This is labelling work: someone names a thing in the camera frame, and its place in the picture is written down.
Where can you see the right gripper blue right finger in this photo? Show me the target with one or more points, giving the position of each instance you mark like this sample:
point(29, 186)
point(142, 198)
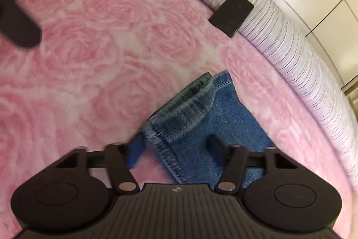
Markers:
point(217, 150)

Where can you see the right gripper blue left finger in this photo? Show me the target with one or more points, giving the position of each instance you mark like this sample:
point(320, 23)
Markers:
point(136, 147)

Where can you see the blue denim jeans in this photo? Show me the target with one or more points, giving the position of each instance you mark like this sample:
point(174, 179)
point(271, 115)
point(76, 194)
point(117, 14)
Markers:
point(177, 131)

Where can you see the pink rose blanket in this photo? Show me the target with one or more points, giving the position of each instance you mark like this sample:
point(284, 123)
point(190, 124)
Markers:
point(104, 66)

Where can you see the white striped quilt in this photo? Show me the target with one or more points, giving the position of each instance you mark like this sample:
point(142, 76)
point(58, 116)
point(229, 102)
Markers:
point(286, 48)

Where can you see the black smartphone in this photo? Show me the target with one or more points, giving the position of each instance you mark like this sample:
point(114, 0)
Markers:
point(231, 15)

